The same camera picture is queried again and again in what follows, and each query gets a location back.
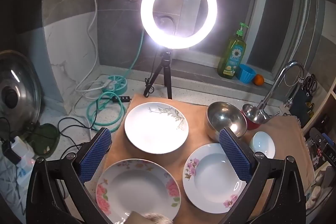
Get red steel bowl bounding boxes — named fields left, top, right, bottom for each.
left=241, top=104, right=266, bottom=130

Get beige storage shelf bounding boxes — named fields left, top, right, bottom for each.
left=302, top=82, right=336, bottom=214

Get white plate pink flower rim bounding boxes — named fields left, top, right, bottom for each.
left=96, top=158, right=181, bottom=224

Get white plate green leaf print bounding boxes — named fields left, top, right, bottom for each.
left=124, top=102, right=189, bottom=154

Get green dish soap bottle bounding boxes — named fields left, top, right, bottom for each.
left=217, top=22, right=249, bottom=80

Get white charger plug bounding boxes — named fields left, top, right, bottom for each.
left=12, top=136, right=34, bottom=159

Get small white bowl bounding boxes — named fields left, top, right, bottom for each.
left=249, top=131, right=276, bottom=159

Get teal power strip reel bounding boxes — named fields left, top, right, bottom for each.
left=104, top=75, right=128, bottom=95

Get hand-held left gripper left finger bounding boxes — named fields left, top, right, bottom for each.
left=26, top=127, right=114, bottom=224

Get black cable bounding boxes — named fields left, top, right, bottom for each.
left=56, top=116, right=98, bottom=159

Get black scissors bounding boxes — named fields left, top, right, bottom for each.
left=304, top=76, right=318, bottom=94

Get person's left hand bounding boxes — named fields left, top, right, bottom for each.
left=129, top=211, right=174, bottom=224

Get teal cable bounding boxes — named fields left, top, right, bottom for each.
left=87, top=0, right=155, bottom=133

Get black tripod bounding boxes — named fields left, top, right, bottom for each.
left=143, top=49, right=174, bottom=100

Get large steel bowl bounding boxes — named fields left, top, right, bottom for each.
left=206, top=101, right=248, bottom=142

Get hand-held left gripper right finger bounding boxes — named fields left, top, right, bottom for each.
left=219, top=127, right=307, bottom=224

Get black utensil holder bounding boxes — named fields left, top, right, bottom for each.
left=298, top=74, right=319, bottom=119

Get blue fluted cup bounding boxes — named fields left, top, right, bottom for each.
left=238, top=64, right=256, bottom=83

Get white plate purple flower print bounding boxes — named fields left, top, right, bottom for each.
left=182, top=143, right=252, bottom=214

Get black inline cable switch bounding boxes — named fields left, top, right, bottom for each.
left=112, top=95, right=131, bottom=103

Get steel pot lid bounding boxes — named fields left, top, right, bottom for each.
left=0, top=50, right=42, bottom=135

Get flexible metal sprayer hose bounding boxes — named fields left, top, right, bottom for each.
left=285, top=74, right=305, bottom=109

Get tan cloth mat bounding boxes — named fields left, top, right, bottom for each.
left=102, top=93, right=315, bottom=224

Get chrome kitchen faucet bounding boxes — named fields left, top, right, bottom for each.
left=256, top=61, right=306, bottom=125

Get dark green cloth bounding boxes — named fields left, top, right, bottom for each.
left=26, top=123, right=59, bottom=156

